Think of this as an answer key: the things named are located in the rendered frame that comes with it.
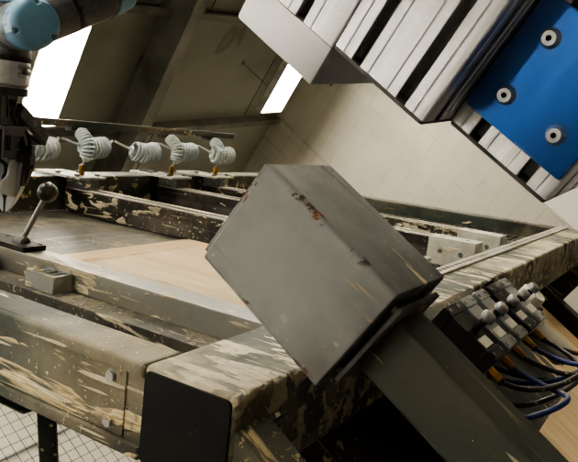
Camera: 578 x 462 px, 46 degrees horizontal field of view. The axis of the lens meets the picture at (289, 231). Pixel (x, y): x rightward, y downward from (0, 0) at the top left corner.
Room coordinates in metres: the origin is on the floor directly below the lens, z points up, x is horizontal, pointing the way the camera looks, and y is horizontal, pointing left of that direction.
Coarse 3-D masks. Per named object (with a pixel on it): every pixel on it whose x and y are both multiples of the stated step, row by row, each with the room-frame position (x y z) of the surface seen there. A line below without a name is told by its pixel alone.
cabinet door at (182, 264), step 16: (176, 240) 1.43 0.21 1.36; (192, 240) 1.46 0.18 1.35; (80, 256) 1.15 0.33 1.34; (96, 256) 1.17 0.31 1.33; (112, 256) 1.19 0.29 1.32; (128, 256) 1.22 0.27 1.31; (144, 256) 1.25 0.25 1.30; (160, 256) 1.27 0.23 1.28; (176, 256) 1.29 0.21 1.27; (192, 256) 1.32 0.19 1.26; (128, 272) 1.11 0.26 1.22; (144, 272) 1.13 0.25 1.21; (160, 272) 1.15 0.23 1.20; (176, 272) 1.17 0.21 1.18; (192, 272) 1.19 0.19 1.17; (208, 272) 1.21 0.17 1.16; (192, 288) 1.09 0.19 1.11; (208, 288) 1.10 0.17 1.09; (224, 288) 1.12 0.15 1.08; (240, 304) 1.05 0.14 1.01
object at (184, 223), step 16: (80, 128) 1.59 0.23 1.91; (64, 176) 1.59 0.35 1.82; (80, 176) 1.60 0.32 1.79; (96, 176) 1.65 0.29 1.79; (80, 192) 1.61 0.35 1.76; (96, 192) 1.60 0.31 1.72; (112, 192) 1.64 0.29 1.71; (64, 208) 1.65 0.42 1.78; (80, 208) 1.63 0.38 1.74; (96, 208) 1.61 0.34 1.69; (112, 208) 1.59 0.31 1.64; (128, 208) 1.57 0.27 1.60; (144, 208) 1.56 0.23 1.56; (160, 208) 1.54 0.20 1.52; (176, 208) 1.54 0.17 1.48; (128, 224) 1.59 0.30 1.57; (144, 224) 1.57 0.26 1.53; (160, 224) 1.55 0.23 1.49; (176, 224) 1.54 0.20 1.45; (192, 224) 1.52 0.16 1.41; (208, 224) 1.51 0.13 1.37; (208, 240) 1.52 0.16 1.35
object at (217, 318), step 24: (0, 264) 1.04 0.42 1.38; (24, 264) 1.02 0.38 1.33; (48, 264) 1.00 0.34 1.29; (72, 264) 1.00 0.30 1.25; (72, 288) 1.00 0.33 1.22; (96, 288) 0.98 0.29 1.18; (120, 288) 0.96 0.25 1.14; (144, 288) 0.95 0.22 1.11; (168, 288) 0.97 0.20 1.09; (144, 312) 0.96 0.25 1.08; (168, 312) 0.94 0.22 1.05; (192, 312) 0.93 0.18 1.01; (216, 312) 0.91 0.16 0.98; (240, 312) 0.93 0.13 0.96; (216, 336) 0.93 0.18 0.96
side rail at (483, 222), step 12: (372, 204) 2.75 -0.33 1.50; (384, 204) 2.74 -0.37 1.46; (396, 204) 2.72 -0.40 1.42; (408, 204) 2.71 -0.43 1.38; (420, 204) 2.76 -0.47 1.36; (420, 216) 2.71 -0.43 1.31; (432, 216) 2.69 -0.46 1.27; (444, 216) 2.68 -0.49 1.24; (456, 216) 2.66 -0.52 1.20; (468, 216) 2.65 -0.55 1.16; (480, 216) 2.64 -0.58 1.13; (492, 216) 2.68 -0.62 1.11; (480, 228) 2.65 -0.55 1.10; (492, 228) 2.64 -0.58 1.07; (504, 228) 2.62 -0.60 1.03; (516, 228) 2.61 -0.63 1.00; (528, 228) 2.60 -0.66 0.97; (540, 228) 2.58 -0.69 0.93
